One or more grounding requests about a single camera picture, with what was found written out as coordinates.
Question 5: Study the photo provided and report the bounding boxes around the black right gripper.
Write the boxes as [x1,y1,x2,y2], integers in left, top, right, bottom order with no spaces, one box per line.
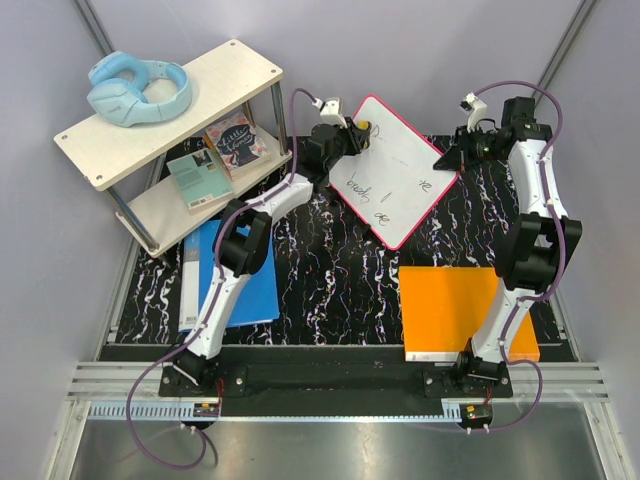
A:
[433,126,501,174]

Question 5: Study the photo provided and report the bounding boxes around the yellow whiteboard eraser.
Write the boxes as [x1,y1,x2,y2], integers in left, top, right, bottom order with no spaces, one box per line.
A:
[356,121,372,151]

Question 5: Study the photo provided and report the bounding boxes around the pink framed whiteboard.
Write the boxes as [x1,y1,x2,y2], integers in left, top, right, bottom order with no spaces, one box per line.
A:
[329,95,458,250]

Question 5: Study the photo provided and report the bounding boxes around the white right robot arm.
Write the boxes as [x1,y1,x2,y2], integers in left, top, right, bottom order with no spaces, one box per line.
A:
[433,119,582,397]

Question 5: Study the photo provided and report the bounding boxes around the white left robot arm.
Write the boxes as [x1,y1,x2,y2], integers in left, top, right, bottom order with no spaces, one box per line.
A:
[172,118,372,396]

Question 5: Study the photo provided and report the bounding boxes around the Little Women book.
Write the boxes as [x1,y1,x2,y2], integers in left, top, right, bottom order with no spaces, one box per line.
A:
[204,112,271,180]

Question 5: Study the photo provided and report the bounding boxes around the white two-tier shelf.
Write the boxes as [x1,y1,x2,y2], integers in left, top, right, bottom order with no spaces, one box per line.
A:
[54,39,292,258]

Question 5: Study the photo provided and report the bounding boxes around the teal paperback book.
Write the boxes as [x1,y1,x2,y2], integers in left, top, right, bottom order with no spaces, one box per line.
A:
[167,148,234,215]

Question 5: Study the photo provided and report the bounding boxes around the blue folder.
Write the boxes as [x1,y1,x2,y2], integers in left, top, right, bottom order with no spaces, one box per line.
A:
[178,220,280,333]

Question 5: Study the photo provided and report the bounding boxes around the orange book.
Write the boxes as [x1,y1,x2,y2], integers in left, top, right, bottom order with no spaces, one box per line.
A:
[399,266,540,362]

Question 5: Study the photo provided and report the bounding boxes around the light blue headphones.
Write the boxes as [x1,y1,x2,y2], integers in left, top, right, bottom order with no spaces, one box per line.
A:
[87,51,193,127]

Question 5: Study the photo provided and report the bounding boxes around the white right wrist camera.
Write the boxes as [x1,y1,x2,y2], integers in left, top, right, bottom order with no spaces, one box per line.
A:
[460,92,488,132]

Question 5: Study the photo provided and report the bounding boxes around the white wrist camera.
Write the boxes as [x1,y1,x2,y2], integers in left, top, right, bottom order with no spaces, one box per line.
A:
[460,92,488,132]
[313,97,347,128]

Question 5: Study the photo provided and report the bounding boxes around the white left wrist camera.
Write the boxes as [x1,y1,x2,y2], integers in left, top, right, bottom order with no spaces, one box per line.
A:
[313,97,347,128]

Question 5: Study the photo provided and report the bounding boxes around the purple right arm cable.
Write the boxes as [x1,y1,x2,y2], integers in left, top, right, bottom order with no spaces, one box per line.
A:
[462,80,567,435]

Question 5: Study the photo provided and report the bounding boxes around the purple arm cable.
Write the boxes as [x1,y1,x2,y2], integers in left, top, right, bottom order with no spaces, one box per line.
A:
[462,80,567,435]
[123,88,324,473]

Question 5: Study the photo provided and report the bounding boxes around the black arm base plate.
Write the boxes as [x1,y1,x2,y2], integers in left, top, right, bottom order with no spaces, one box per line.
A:
[159,360,513,399]

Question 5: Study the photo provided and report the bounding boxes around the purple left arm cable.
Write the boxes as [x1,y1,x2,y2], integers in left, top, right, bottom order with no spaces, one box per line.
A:
[123,88,324,473]

